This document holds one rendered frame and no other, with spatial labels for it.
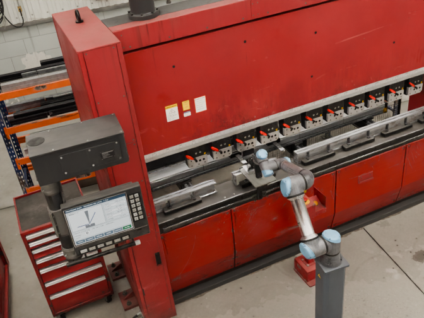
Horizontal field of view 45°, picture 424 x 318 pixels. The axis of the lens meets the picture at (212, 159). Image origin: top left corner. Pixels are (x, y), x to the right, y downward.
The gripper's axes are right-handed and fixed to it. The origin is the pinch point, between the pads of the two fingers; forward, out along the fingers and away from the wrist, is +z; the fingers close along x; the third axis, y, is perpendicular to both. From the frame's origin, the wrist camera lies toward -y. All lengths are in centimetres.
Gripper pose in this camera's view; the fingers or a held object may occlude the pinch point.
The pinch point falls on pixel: (252, 170)
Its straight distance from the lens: 398.4
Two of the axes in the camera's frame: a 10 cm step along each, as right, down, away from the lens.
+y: -3.3, -9.1, 2.6
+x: -9.3, 2.7, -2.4
